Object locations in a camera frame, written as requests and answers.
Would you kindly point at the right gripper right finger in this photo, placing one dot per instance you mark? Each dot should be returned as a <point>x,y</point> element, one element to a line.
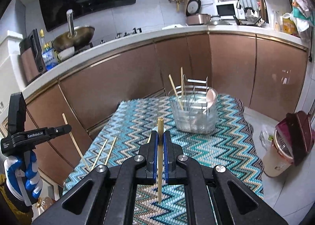
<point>214,195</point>

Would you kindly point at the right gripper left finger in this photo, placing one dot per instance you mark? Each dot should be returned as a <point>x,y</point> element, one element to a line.
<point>107,194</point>

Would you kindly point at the bamboo chopstick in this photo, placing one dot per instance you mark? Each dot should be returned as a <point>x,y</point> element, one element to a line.
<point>99,153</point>
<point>110,151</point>
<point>76,145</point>
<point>160,130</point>

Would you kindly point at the blue white gloved hand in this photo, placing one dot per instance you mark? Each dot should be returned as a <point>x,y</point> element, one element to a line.
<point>23,178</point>

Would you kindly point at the bamboo chopstick on mat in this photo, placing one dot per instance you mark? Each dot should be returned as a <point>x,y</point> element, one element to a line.
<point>110,151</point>
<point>99,153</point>

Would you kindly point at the zigzag patterned table mat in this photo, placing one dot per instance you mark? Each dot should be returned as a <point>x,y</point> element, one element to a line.
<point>231,144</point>

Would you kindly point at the copper electric kettle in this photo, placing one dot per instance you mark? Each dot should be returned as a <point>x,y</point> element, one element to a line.
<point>31,57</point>

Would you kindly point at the white plastic spoon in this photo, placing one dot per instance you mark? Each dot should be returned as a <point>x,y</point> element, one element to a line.
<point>154,129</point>

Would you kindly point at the blue label oil bottle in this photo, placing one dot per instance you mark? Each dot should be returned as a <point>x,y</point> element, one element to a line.
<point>48,53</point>

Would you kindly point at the clear utensil holder basket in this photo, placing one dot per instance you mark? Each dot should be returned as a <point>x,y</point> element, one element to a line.
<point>192,119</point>

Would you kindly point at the white bowl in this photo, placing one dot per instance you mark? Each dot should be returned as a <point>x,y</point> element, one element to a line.
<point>66,54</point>

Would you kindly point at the dark red trash bin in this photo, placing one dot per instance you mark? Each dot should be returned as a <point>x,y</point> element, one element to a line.
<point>291,142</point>

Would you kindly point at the chopstick in holder left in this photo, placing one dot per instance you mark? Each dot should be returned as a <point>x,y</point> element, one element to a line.
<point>175,91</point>

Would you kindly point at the chopstick in holder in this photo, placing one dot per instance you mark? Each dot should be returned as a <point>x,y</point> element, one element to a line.
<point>182,83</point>
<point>175,91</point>

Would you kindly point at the chopstick in holder right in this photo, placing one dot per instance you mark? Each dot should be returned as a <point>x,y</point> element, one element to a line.
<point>182,83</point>

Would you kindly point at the gas stove top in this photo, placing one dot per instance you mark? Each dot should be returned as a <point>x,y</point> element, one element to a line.
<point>119,35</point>

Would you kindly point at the steel pot lid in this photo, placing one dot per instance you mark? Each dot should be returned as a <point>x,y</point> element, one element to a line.
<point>216,20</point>

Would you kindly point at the yellow bottle on counter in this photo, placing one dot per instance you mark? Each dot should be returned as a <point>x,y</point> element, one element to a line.
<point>289,26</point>

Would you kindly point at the white microwave oven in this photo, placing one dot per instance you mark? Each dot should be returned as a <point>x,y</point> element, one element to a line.
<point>227,11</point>

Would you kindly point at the copper rice cooker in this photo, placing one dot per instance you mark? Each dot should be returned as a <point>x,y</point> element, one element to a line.
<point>193,15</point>

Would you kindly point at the blue hanging towel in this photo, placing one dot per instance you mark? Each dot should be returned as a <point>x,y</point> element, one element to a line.
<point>248,4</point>

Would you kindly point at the patterned hanging cloth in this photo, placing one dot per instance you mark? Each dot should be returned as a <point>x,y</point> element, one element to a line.
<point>303,9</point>

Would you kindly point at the brass wok with handle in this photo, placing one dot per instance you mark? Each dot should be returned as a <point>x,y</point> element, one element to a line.
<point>77,37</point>

